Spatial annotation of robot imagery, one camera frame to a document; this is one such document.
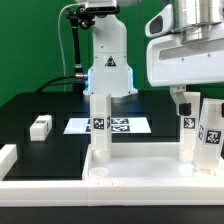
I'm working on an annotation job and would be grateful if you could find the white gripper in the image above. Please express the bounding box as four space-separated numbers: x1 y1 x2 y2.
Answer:
147 32 224 116

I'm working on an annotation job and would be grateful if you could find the white desk tabletop tray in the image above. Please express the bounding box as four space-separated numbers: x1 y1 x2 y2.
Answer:
82 142 224 186

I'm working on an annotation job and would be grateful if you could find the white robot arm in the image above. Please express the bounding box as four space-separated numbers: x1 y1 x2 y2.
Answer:
75 0 224 116

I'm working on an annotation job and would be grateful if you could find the fiducial marker sheet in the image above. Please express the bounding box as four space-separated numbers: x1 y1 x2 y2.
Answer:
64 117 151 134

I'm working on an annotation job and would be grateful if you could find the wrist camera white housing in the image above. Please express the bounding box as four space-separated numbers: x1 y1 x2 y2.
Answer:
145 4 174 38

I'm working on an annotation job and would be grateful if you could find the white U-shaped fence frame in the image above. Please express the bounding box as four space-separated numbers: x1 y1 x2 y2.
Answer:
0 144 224 207

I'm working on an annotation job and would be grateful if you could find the overhead camera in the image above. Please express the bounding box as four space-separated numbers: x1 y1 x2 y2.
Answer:
78 0 120 15

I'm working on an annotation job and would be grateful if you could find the black cable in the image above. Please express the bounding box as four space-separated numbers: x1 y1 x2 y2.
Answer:
35 75 88 93

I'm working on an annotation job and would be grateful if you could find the white cable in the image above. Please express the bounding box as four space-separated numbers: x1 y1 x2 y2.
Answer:
57 3 84 92

